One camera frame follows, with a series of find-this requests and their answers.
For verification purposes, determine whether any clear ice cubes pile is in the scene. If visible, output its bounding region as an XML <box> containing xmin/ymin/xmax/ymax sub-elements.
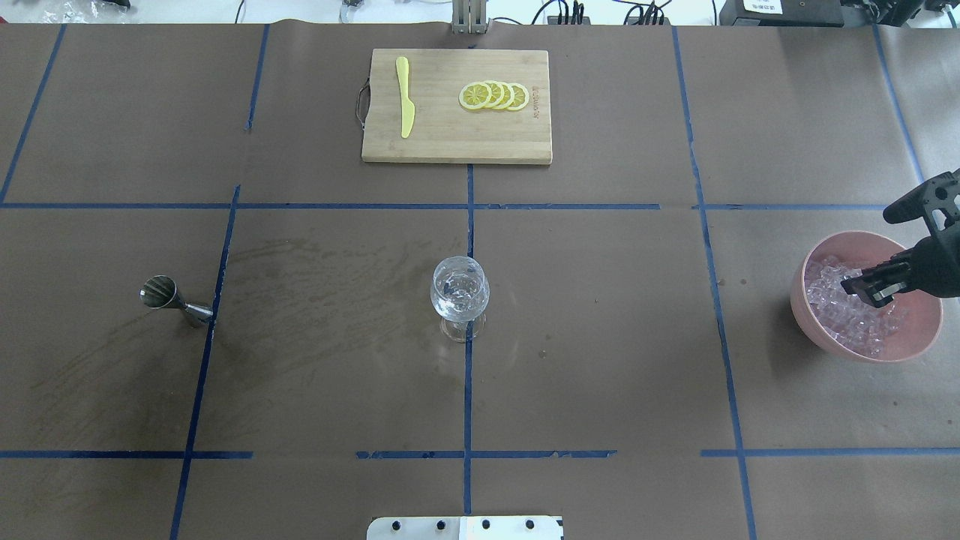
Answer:
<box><xmin>803</xmin><ymin>255</ymin><xmax>910</xmax><ymax>358</ymax></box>

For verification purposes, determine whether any back lemon slice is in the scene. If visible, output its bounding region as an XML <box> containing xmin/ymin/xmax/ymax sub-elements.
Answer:
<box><xmin>506</xmin><ymin>82</ymin><xmax>530</xmax><ymax>112</ymax></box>

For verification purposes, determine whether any steel double jigger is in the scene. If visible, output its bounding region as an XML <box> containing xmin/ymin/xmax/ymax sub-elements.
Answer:
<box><xmin>139</xmin><ymin>274</ymin><xmax>214</xmax><ymax>328</ymax></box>

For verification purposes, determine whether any lemon slice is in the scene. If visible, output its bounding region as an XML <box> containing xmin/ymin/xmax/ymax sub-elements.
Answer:
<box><xmin>483</xmin><ymin>81</ymin><xmax>505</xmax><ymax>109</ymax></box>
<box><xmin>493</xmin><ymin>81</ymin><xmax>515</xmax><ymax>110</ymax></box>
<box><xmin>458</xmin><ymin>82</ymin><xmax>494</xmax><ymax>110</ymax></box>
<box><xmin>506</xmin><ymin>82</ymin><xmax>530</xmax><ymax>112</ymax></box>

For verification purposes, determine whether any clear wine glass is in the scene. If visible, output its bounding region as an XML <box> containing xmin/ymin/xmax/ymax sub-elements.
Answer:
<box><xmin>430</xmin><ymin>256</ymin><xmax>491</xmax><ymax>343</ymax></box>

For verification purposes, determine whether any bamboo cutting board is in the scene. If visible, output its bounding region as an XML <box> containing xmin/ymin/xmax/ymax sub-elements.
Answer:
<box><xmin>362</xmin><ymin>48</ymin><xmax>554</xmax><ymax>167</ymax></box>

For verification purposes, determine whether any aluminium frame post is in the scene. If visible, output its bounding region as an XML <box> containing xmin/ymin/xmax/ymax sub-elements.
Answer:
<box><xmin>451</xmin><ymin>0</ymin><xmax>490</xmax><ymax>35</ymax></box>

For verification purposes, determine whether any black device box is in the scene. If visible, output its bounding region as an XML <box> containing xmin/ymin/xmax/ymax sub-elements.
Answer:
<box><xmin>718</xmin><ymin>1</ymin><xmax>844</xmax><ymax>28</ymax></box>

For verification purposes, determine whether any yellow plastic knife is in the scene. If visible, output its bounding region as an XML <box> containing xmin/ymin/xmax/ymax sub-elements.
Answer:
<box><xmin>395</xmin><ymin>55</ymin><xmax>417</xmax><ymax>138</ymax></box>

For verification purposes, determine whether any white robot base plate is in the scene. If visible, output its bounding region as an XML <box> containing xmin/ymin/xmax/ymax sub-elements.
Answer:
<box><xmin>366</xmin><ymin>515</ymin><xmax>565</xmax><ymax>539</ymax></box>

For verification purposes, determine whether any pink bowl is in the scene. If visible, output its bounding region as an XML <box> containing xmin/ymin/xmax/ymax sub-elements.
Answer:
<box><xmin>789</xmin><ymin>230</ymin><xmax>944</xmax><ymax>365</ymax></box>

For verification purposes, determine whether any front lemon slice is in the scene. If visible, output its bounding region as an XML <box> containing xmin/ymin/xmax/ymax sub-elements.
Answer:
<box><xmin>458</xmin><ymin>82</ymin><xmax>494</xmax><ymax>110</ymax></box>

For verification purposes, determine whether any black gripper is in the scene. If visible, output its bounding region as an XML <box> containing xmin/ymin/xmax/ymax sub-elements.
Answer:
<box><xmin>841</xmin><ymin>225</ymin><xmax>959</xmax><ymax>308</ymax></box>

